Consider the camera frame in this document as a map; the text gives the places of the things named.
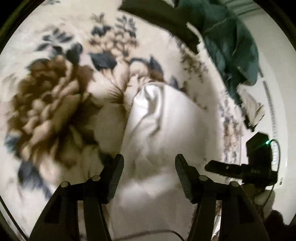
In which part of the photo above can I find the pile of beige clothes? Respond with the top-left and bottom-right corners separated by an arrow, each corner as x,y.
237,85 -> 265,132

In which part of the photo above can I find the dark green plush blanket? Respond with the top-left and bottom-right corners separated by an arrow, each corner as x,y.
176,1 -> 259,105

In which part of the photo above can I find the floral bed quilt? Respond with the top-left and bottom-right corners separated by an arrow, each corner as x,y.
1,1 -> 240,239

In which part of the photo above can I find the white t-shirt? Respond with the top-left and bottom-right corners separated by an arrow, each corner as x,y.
109,83 -> 212,240

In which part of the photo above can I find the white bed headboard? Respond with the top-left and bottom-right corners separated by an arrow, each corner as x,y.
240,11 -> 296,186

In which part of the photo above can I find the folded black garment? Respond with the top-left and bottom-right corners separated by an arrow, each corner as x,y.
119,0 -> 199,54

